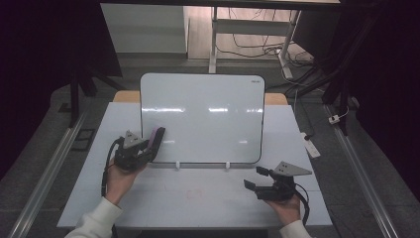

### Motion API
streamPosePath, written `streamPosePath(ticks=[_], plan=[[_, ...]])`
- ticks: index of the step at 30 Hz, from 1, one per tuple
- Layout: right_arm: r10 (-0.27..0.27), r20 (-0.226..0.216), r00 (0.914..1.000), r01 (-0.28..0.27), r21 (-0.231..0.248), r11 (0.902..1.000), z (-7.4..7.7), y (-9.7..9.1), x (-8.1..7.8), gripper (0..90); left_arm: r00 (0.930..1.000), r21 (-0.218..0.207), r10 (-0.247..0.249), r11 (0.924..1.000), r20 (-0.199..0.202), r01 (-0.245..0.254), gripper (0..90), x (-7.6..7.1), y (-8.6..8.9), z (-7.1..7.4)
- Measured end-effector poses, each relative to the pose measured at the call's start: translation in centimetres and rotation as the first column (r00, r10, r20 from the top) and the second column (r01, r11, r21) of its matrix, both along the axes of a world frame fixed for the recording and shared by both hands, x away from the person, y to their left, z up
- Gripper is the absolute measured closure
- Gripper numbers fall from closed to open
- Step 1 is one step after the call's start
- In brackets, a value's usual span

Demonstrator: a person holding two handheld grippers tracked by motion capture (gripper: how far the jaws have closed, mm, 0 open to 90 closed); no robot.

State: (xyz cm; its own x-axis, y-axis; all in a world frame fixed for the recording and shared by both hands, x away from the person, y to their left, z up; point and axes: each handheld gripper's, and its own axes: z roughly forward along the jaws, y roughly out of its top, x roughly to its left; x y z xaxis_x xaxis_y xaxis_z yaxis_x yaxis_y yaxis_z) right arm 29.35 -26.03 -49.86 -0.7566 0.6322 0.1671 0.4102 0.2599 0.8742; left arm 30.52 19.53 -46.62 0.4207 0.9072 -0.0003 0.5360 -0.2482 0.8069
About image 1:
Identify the white power strip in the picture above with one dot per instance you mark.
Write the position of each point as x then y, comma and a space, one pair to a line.
311, 145

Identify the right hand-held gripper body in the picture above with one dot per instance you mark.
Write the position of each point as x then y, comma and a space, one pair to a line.
280, 188

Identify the person's right hand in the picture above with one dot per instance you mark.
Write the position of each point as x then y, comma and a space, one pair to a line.
287, 208

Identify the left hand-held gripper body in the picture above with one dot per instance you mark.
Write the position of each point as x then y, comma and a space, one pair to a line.
128, 155

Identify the person's left hand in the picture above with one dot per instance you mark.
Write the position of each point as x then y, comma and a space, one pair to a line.
120, 181

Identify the white panel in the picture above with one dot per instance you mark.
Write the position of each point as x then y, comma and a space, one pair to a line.
145, 29

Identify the small white plug adapter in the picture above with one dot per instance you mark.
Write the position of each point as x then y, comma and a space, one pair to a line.
334, 119

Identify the white whiteboard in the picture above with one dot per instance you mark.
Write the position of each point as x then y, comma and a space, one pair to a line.
211, 125

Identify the wooden table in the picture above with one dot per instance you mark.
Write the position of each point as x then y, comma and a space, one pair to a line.
127, 96

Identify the black square floor frame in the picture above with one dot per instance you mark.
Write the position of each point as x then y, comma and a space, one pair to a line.
83, 140

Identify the aluminium rail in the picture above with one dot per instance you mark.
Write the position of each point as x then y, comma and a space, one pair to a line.
360, 172
49, 172

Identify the black metal stand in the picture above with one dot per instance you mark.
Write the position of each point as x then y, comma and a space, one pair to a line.
340, 82
75, 95

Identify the white desk frame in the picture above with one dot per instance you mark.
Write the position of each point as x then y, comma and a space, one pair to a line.
251, 27

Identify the pink and black whiteboard eraser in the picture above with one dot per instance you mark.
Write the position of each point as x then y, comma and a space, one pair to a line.
156, 139

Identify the white whiteboard support clip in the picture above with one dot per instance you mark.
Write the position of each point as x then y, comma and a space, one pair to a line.
228, 165
177, 165

